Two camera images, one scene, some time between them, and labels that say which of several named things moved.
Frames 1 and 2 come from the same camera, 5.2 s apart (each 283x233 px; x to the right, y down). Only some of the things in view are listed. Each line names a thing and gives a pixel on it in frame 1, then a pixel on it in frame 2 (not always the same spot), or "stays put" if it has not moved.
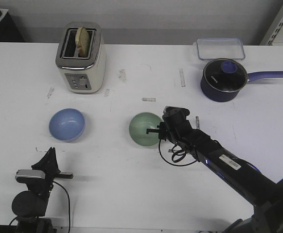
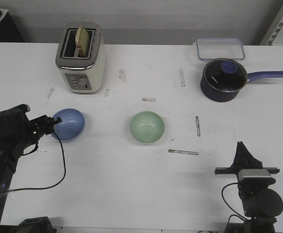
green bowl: [138, 127] stays put
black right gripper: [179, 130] -> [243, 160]
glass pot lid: [225, 75] stays put
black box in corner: [0, 26] stays put
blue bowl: [67, 124] stays put
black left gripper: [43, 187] -> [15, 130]
